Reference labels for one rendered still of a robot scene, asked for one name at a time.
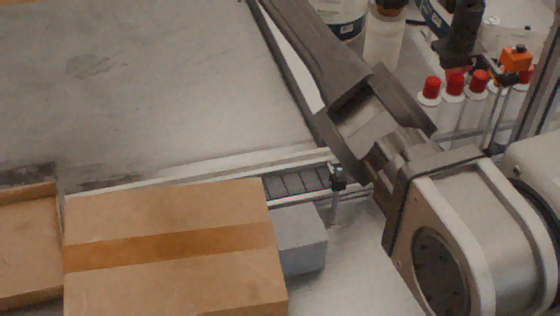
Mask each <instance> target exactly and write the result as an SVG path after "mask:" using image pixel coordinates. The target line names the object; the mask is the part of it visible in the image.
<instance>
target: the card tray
mask: <svg viewBox="0 0 560 316"><path fill-rule="evenodd" d="M63 246H64V239H63V232H62V225H61V218H60V211H59V203H58V196H57V191H56V188H55V184H54V181H49V182H44V183H38V184H32V185H27V186H21V187H16V188H10V189H4V190H0V312H2V311H7V310H12V309H17V308H21V307H25V306H30V305H34V304H39V303H43V302H48V301H52V300H56V299H61V298H64V275H63Z"/></svg>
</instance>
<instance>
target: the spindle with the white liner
mask: <svg viewBox="0 0 560 316"><path fill-rule="evenodd" d="M408 1H409V0H374V2H375V3H373V4H372V5H371V7H370V12H369V19H368V26H367V33H366V39H365V46H364V52H363V58H364V60H365V61H366V62H367V63H368V65H370V67H371V68H372V67H373V66H374V65H375V64H377V63H378V62H379V61H380V60H381V59H382V60H383V61H384V62H385V63H386V65H387V66H388V67H389V68H390V70H391V71H392V72H393V73H394V74H395V71H396V69H397V61H398V57H399V50H400V46H401V41H402V35H403V31H404V25H405V20H406V15H407V12H406V9H405V7H404V5H406V4H407V3H408Z"/></svg>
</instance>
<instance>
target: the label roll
mask: <svg viewBox="0 0 560 316"><path fill-rule="evenodd" d="M308 1H309V3H310V4H311V5H312V7H313V8H314V9H315V10H316V12H317V13H318V14H319V16H320V17H321V18H322V19H323V21H324V23H325V24H326V25H327V27H328V28H329V29H330V31H331V32H332V33H333V34H334V36H336V37H337V38H338V39H339V40H340V41H342V42H343V43H348V42H351V41H353V40H355V39H357V38H358V37H359V36H360V35H361V34H362V33H363V31H364V27H365V19H366V12H367V6H368V0H308Z"/></svg>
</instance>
